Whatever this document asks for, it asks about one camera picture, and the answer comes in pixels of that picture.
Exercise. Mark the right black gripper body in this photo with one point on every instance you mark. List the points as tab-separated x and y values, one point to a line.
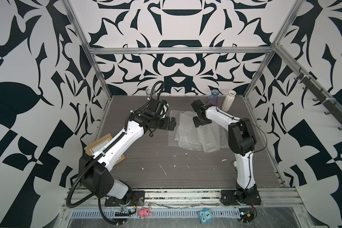
197	121

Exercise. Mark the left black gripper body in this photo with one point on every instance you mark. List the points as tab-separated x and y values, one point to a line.
161	124

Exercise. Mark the bubble-wrapped roll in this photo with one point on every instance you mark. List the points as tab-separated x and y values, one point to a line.
209	137

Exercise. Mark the bubble wrap around vase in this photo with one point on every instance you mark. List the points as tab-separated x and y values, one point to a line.
172	134

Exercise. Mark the purple blue glass vase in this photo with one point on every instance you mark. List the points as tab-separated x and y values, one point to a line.
213	98

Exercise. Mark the clear glass vase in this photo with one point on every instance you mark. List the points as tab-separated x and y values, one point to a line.
150	92

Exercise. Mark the white ribbed ceramic vase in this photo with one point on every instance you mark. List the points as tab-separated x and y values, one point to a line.
228	101

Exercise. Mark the bubble-wrapped cylinder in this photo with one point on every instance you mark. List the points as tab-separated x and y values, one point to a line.
186	134

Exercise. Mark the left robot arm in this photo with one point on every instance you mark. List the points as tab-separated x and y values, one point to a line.
94	177

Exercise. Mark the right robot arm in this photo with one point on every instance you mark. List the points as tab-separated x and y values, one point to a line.
241	140

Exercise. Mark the white alarm clock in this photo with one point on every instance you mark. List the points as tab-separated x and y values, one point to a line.
235	167

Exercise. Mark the pink toy figure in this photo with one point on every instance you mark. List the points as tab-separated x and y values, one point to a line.
144	212

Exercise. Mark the blue toy figure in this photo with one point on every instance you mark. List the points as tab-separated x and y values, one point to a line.
206	215

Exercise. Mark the left circuit board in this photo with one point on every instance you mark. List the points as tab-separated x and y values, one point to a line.
125	212

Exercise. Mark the circuit board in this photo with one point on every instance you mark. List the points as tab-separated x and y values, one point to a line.
125	212
247	215

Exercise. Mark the right circuit board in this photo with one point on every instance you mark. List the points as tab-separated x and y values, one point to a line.
247	215

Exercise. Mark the wooden picture frame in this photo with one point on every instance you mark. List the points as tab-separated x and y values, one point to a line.
98	144

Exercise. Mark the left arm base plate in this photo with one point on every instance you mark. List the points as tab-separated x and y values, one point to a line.
132	198

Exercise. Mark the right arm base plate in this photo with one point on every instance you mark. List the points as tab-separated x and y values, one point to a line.
229	197

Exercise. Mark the white perforated cable duct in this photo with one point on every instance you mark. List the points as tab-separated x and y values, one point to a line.
160	213

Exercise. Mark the black hook rail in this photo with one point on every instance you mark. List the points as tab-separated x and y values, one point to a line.
321	95

